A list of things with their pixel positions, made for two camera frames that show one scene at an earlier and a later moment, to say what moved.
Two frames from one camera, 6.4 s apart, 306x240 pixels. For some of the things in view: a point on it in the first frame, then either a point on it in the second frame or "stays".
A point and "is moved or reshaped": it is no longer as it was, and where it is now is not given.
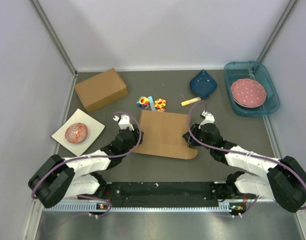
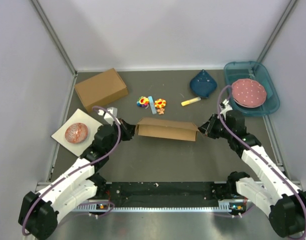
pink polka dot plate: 248,93 stays
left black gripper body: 135,140 -> 116,129
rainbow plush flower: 143,101 stays
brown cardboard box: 163,135 is moved or reshaped
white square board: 93,126 stays
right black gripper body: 197,132 -> 223,132
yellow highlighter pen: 190,101 stays
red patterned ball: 76,133 stays
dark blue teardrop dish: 203,85 stays
